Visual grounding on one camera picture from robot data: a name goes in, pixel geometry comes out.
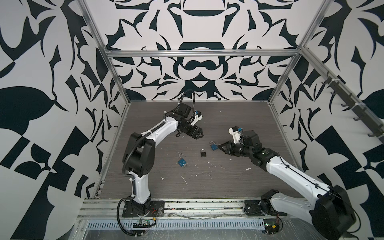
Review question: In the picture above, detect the black padlock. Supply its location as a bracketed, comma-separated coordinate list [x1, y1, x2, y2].
[200, 149, 207, 158]

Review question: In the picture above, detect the blue padlock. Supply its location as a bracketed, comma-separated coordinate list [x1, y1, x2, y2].
[178, 153, 187, 168]
[210, 141, 219, 151]

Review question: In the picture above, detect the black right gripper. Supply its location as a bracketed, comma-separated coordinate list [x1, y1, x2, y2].
[217, 140, 253, 159]

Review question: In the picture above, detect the white slotted cable duct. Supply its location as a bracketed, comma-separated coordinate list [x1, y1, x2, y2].
[87, 219, 265, 231]

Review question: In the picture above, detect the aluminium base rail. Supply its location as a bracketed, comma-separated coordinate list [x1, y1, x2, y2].
[78, 197, 332, 219]

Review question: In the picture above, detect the green circuit board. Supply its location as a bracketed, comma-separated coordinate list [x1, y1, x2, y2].
[133, 218, 157, 228]
[263, 222, 282, 236]

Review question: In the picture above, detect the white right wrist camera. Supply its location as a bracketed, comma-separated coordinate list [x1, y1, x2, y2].
[229, 126, 243, 144]

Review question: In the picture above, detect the grey wall hook rail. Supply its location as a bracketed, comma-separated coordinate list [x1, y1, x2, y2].
[321, 71, 384, 144]

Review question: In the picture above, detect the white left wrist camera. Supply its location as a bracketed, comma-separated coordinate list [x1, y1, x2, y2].
[191, 110, 203, 126]

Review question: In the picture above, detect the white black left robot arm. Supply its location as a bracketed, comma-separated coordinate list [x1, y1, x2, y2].
[122, 103, 204, 216]

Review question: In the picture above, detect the right green circuit board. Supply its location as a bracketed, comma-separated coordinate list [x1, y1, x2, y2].
[263, 222, 282, 236]

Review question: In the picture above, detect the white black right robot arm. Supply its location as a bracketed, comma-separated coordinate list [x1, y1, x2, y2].
[218, 127, 357, 240]

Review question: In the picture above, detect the left green circuit board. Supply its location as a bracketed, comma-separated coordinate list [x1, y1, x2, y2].
[133, 218, 157, 228]

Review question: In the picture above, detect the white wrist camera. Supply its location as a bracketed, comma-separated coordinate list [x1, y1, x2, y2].
[229, 126, 243, 144]
[191, 110, 203, 126]

